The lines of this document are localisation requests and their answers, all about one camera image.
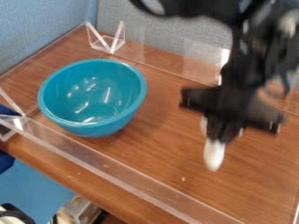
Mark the clear acrylic front barrier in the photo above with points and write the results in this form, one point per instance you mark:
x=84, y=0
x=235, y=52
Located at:
x=106, y=180

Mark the grey metal frame below table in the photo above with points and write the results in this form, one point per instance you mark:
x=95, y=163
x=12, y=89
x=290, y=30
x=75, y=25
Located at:
x=78, y=211

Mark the blue plastic bowl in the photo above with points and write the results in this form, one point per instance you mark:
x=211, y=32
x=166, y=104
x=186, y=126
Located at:
x=91, y=96

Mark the black white object bottom left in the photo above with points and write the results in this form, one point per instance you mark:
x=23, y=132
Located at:
x=11, y=215

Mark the clear acrylic corner bracket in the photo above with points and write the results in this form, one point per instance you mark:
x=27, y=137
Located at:
x=103, y=42

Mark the clear acrylic back barrier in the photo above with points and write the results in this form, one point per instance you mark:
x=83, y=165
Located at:
x=199, y=64

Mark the clear acrylic left bracket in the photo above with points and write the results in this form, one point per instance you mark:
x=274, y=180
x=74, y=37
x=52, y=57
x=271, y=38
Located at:
x=16, y=123

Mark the clear acrylic barrier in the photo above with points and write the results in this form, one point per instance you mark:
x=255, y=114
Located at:
x=106, y=180
x=199, y=64

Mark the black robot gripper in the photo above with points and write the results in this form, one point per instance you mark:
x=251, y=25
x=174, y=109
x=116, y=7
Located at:
x=232, y=103

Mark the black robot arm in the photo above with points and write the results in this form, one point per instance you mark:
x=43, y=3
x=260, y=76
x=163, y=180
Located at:
x=264, y=52

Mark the dark blue cloth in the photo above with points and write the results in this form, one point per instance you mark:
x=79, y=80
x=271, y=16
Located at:
x=7, y=115

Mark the white toy mushroom brown cap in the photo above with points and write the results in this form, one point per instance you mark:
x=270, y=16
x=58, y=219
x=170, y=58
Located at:
x=214, y=153

